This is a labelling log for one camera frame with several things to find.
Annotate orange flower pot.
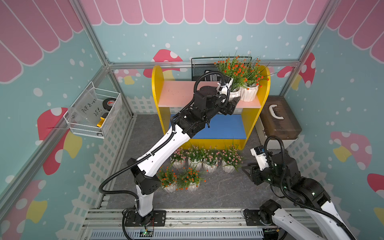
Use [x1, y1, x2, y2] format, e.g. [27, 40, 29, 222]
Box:
[214, 56, 247, 101]
[239, 57, 270, 102]
[177, 168, 206, 192]
[157, 167, 178, 193]

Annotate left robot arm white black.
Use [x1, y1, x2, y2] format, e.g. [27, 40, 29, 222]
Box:
[99, 71, 239, 239]

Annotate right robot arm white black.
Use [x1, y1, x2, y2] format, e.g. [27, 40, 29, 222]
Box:
[242, 136, 355, 240]

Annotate yellow rack pink blue shelves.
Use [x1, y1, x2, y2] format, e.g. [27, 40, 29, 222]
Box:
[152, 66, 271, 150]

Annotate pink flower pot far right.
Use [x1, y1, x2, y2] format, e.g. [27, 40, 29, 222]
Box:
[219, 145, 243, 173]

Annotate pink flower pot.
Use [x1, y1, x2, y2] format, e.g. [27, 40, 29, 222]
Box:
[219, 145, 243, 173]
[171, 148, 186, 169]
[203, 148, 220, 173]
[187, 145, 206, 171]

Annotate black white label maker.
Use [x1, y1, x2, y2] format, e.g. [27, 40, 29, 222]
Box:
[204, 70, 222, 82]

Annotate brown lid storage box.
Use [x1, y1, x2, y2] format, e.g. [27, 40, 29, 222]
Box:
[255, 96, 302, 149]

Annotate pink flower pot far left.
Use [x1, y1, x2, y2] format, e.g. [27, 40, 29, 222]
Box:
[171, 148, 186, 169]

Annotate black tape roll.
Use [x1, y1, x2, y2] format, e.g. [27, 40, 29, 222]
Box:
[103, 98, 117, 112]

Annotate small green circuit board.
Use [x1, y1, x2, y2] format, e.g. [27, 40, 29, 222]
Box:
[139, 230, 154, 238]

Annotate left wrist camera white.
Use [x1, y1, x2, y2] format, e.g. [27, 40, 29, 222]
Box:
[218, 78, 234, 102]

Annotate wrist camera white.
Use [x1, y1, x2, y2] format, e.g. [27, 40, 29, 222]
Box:
[218, 78, 234, 102]
[251, 146, 270, 171]

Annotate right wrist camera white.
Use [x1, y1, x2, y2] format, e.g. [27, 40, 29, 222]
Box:
[251, 146, 270, 171]

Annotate black wire mesh basket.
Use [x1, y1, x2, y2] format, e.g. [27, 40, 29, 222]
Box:
[191, 56, 253, 81]

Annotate yellow handled tool in basket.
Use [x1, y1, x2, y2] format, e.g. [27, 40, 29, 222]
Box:
[97, 113, 108, 128]

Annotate white wire wall basket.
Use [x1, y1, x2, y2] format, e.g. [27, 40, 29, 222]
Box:
[64, 82, 122, 139]

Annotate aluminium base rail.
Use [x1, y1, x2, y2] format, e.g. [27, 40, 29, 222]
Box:
[80, 208, 334, 240]

